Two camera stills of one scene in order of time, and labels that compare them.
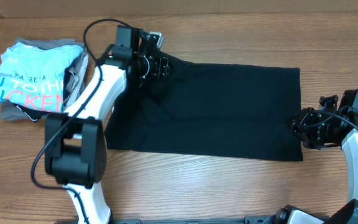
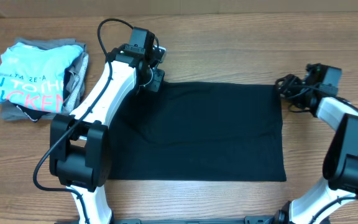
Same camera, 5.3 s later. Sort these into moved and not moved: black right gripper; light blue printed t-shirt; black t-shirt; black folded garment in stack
Moved: black t-shirt; black right gripper
Not moved: light blue printed t-shirt; black folded garment in stack
